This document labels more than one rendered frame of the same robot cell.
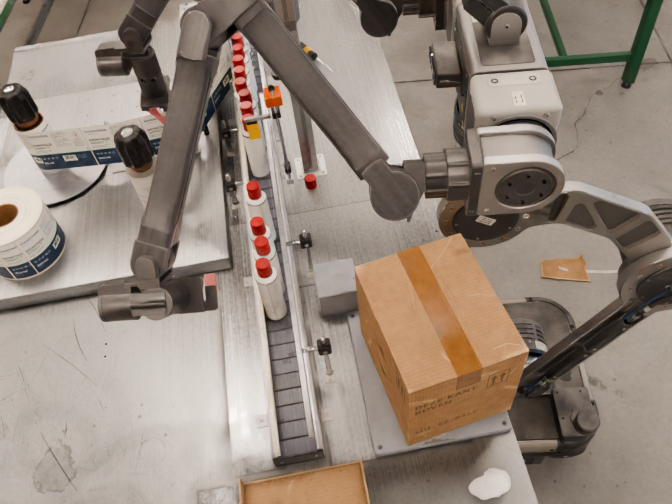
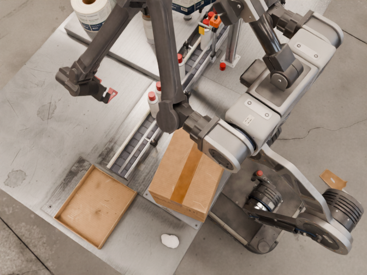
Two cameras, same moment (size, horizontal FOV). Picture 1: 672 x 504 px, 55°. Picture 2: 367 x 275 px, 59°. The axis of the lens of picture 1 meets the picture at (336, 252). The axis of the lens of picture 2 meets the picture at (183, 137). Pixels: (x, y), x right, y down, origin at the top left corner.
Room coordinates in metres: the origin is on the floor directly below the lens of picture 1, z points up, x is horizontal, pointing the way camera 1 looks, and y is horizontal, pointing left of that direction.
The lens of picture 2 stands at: (0.36, -0.41, 2.36)
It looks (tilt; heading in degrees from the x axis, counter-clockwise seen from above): 68 degrees down; 40
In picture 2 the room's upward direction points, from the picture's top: 6 degrees counter-clockwise
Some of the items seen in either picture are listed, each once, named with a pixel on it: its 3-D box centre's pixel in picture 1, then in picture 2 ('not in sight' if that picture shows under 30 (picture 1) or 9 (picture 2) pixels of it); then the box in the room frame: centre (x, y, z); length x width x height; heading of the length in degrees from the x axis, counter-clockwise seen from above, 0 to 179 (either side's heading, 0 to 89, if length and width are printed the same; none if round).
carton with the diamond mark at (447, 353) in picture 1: (434, 339); (191, 175); (0.66, -0.18, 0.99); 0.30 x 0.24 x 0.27; 12
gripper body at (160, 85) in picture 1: (152, 84); not in sight; (1.23, 0.36, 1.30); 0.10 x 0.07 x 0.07; 2
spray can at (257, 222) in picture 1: (264, 248); not in sight; (0.97, 0.17, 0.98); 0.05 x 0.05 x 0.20
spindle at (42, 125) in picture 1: (33, 129); not in sight; (1.46, 0.79, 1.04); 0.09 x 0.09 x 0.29
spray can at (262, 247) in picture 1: (268, 267); (161, 95); (0.91, 0.16, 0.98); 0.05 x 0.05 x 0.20
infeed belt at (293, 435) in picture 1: (262, 179); (203, 51); (1.31, 0.18, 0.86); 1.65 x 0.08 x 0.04; 3
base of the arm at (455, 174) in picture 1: (449, 174); (200, 127); (0.69, -0.20, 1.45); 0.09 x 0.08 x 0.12; 174
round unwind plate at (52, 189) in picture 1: (56, 167); not in sight; (1.46, 0.79, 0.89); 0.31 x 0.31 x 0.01
